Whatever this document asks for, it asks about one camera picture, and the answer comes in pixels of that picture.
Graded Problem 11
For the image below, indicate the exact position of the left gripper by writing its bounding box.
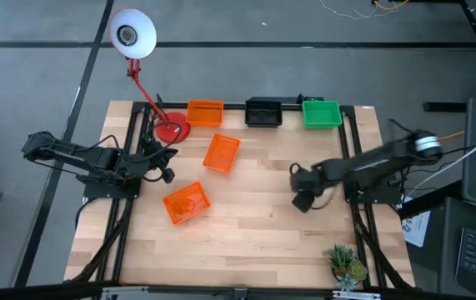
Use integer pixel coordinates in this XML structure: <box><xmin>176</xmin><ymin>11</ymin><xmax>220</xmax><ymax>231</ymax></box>
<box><xmin>138</xmin><ymin>146</ymin><xmax>179</xmax><ymax>175</ymax></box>

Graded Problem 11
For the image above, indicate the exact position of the yellow floor cable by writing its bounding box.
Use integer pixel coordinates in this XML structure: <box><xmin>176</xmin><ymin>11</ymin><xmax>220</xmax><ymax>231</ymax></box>
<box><xmin>373</xmin><ymin>0</ymin><xmax>410</xmax><ymax>12</ymax></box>

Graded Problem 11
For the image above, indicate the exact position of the white floor cable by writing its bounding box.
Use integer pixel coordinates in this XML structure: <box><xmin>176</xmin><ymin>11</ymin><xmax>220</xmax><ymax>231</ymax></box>
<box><xmin>318</xmin><ymin>0</ymin><xmax>393</xmax><ymax>21</ymax></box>

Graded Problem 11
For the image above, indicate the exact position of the green plastic basket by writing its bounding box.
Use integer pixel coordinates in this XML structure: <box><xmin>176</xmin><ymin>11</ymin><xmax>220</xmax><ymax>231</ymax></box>
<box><xmin>302</xmin><ymin>100</ymin><xmax>343</xmax><ymax>130</ymax></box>

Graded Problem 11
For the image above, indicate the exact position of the red desk lamp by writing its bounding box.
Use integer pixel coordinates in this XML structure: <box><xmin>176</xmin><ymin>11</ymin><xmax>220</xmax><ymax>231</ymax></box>
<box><xmin>108</xmin><ymin>7</ymin><xmax>192</xmax><ymax>145</ymax></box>

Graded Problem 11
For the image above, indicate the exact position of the silver metal bracket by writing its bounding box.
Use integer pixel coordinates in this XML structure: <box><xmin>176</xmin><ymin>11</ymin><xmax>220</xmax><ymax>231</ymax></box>
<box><xmin>99</xmin><ymin>285</ymin><xmax>151</xmax><ymax>300</ymax></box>
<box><xmin>332</xmin><ymin>290</ymin><xmax>383</xmax><ymax>300</ymax></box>

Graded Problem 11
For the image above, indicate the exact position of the orange plastic basket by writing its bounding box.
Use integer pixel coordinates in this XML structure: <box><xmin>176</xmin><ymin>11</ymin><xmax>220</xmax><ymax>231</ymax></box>
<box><xmin>162</xmin><ymin>180</ymin><xmax>213</xmax><ymax>227</ymax></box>
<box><xmin>186</xmin><ymin>99</ymin><xmax>225</xmax><ymax>128</ymax></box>
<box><xmin>202</xmin><ymin>132</ymin><xmax>242</xmax><ymax>175</ymax></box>

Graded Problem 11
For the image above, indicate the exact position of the potted succulent plant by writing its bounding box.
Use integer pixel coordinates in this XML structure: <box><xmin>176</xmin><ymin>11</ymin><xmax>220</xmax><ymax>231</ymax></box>
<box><xmin>323</xmin><ymin>243</ymin><xmax>369</xmax><ymax>295</ymax></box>

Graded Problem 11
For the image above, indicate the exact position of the black floor bar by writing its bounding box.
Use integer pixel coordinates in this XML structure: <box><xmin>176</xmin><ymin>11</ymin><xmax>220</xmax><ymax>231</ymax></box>
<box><xmin>423</xmin><ymin>102</ymin><xmax>468</xmax><ymax>113</ymax></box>

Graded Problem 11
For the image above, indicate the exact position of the black plastic basket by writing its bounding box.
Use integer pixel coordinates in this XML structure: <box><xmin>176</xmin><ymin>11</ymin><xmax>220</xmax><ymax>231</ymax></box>
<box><xmin>244</xmin><ymin>99</ymin><xmax>283</xmax><ymax>128</ymax></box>

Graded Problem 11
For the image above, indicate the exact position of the white paper sheet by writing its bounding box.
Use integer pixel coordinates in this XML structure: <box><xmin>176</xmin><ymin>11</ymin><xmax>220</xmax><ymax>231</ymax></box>
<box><xmin>402</xmin><ymin>207</ymin><xmax>431</xmax><ymax>249</ymax></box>

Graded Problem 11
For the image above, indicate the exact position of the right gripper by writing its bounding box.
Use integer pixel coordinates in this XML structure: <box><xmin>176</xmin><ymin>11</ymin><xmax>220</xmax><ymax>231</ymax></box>
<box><xmin>288</xmin><ymin>162</ymin><xmax>328</xmax><ymax>196</ymax></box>

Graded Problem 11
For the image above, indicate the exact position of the black aluminium table frame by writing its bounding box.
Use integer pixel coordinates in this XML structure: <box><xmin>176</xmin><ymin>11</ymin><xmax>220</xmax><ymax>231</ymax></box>
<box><xmin>64</xmin><ymin>96</ymin><xmax>416</xmax><ymax>293</ymax></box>

